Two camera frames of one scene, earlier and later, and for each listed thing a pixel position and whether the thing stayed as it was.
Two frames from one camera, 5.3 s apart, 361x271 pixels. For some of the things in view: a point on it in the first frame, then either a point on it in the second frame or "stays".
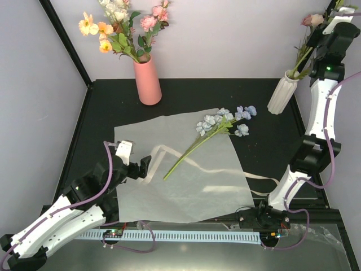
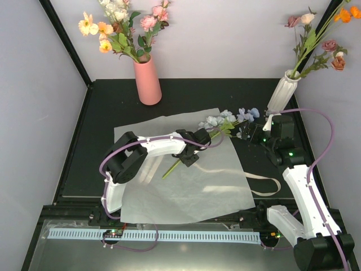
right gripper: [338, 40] → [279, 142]
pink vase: [149, 88] stays
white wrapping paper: [195, 175] stays
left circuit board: [113, 232] stays
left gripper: [135, 173] → [190, 162]
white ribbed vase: [286, 90] stays
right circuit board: [269, 235] stays
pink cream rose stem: [312, 20] → [302, 26]
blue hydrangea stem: [223, 121] stays
